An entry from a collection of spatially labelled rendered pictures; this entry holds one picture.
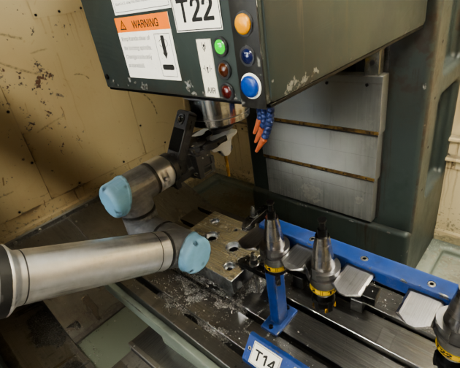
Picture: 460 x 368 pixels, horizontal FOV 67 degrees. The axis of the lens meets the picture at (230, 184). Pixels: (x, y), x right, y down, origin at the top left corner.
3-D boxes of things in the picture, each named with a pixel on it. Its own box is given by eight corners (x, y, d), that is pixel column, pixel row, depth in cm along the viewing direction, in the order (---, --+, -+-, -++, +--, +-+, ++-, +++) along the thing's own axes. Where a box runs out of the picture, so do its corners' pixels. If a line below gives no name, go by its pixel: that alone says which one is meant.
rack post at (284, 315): (277, 338, 89) (266, 247, 75) (260, 327, 92) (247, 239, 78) (298, 312, 95) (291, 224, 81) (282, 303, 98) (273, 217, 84)
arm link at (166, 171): (136, 159, 77) (158, 166, 71) (152, 150, 79) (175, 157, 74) (145, 188, 80) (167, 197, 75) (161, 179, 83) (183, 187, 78)
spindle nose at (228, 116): (262, 108, 88) (257, 59, 82) (227, 132, 77) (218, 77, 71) (212, 105, 97) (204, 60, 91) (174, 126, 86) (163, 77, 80)
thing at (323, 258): (340, 263, 64) (340, 234, 60) (325, 276, 61) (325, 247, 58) (320, 253, 67) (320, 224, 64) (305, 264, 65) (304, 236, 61)
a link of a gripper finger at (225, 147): (239, 147, 91) (209, 160, 87) (235, 125, 88) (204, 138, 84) (245, 150, 89) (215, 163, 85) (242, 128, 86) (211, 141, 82)
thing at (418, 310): (429, 336, 51) (430, 333, 50) (392, 319, 54) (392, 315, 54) (444, 305, 55) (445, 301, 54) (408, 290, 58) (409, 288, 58)
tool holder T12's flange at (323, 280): (347, 273, 65) (347, 263, 63) (326, 291, 62) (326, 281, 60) (319, 258, 69) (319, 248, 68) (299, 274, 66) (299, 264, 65)
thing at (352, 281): (356, 302, 58) (356, 299, 57) (327, 289, 61) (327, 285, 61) (374, 277, 62) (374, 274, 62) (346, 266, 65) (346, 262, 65)
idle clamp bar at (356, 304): (373, 318, 90) (374, 300, 87) (284, 282, 105) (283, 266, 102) (379, 305, 93) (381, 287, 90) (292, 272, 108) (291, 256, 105)
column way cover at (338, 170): (372, 225, 122) (382, 77, 97) (264, 192, 152) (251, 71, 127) (378, 218, 125) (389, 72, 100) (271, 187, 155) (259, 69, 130)
